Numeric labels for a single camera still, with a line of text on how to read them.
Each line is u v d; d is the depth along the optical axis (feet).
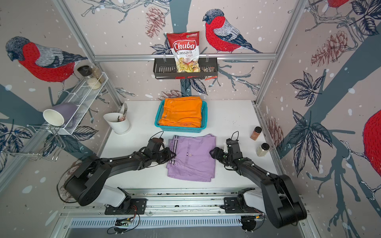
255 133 3.06
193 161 2.88
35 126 1.97
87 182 1.43
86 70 2.55
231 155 2.29
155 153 2.39
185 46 2.63
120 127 3.18
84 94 2.75
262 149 2.79
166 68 3.11
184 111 3.40
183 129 3.28
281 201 1.35
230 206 2.39
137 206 2.40
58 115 2.00
